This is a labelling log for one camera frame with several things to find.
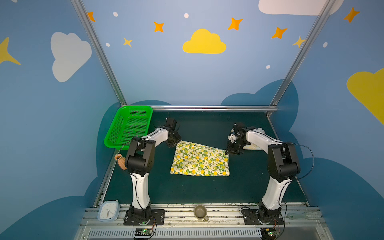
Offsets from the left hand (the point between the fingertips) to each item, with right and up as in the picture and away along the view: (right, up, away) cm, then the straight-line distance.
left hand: (182, 139), depth 102 cm
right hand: (+32, -7, -6) cm, 33 cm away
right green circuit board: (+45, -43, -30) cm, 69 cm away
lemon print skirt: (+7, -12, -8) cm, 16 cm away
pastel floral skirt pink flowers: (+43, -3, -15) cm, 45 cm away
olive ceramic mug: (+11, -35, -26) cm, 45 cm away
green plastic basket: (-41, +13, +14) cm, 45 cm away
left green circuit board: (-16, -42, -31) cm, 55 cm away
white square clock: (-35, -34, -28) cm, 56 cm away
